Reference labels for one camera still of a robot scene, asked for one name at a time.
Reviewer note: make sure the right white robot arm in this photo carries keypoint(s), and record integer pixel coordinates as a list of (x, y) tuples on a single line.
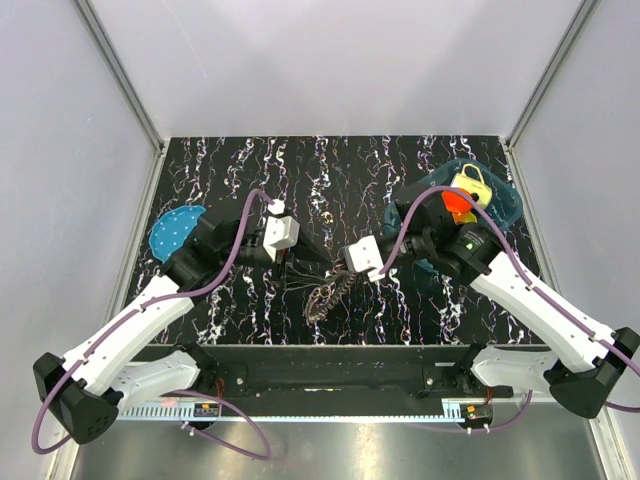
[(584, 359)]

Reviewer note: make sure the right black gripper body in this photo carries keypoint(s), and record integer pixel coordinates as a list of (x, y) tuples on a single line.
[(362, 273)]

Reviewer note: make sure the teal plastic tray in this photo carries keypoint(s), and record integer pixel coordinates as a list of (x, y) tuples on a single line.
[(500, 200)]

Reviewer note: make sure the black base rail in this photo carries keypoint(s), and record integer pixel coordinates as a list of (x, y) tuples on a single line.
[(241, 371)]

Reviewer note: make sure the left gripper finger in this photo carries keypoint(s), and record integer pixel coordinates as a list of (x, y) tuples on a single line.
[(306, 251), (308, 278)]

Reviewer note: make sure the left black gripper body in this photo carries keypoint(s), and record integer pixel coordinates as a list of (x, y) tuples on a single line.
[(281, 257)]

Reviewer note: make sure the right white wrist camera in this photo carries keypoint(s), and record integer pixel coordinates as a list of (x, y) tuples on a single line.
[(363, 254)]

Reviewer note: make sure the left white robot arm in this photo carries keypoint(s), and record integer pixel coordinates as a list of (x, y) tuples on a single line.
[(90, 385)]

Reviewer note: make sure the blue dotted plate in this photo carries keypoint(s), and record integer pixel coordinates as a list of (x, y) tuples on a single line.
[(171, 230)]

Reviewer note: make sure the yellow plate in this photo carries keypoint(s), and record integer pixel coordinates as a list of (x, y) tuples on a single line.
[(464, 218)]

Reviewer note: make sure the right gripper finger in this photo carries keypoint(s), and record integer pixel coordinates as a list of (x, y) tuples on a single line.
[(348, 278), (340, 264)]

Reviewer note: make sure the yellow toy handbag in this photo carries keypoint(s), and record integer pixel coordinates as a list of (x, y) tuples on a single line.
[(470, 179)]

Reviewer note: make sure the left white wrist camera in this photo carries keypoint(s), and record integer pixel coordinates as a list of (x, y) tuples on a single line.
[(281, 233)]

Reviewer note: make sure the orange plastic cup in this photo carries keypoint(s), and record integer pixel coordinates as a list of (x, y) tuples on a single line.
[(457, 202)]

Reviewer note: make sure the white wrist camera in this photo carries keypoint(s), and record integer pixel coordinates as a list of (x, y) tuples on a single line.
[(363, 254), (281, 233)]

